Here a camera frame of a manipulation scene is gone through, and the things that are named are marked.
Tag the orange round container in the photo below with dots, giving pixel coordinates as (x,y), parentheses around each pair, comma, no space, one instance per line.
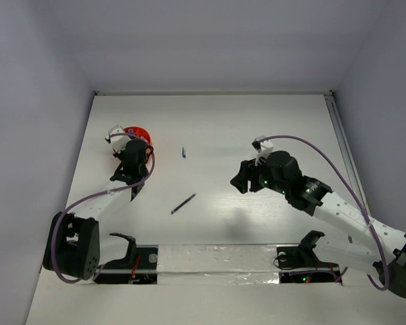
(143,133)

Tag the aluminium side rail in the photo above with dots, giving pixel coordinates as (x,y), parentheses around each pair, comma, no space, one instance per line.
(352,174)

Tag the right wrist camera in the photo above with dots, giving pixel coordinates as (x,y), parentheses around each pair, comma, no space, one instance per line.
(263,147)

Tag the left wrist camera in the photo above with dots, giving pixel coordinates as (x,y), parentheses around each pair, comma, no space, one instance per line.
(117,138)

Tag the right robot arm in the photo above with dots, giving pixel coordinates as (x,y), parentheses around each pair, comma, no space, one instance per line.
(377,249)

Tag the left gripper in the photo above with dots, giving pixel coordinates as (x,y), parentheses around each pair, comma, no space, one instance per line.
(120,155)

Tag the purple pen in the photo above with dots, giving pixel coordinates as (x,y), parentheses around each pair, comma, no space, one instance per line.
(182,204)

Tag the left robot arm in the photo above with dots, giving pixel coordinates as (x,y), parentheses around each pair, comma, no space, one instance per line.
(79,243)

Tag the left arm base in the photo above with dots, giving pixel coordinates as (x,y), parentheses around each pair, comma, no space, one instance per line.
(137,265)

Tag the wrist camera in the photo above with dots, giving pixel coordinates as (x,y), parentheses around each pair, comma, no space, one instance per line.
(117,138)
(263,147)

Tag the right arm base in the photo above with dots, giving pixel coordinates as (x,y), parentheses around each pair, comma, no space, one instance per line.
(298,264)

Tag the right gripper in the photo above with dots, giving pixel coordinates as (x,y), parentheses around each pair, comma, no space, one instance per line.
(248,170)

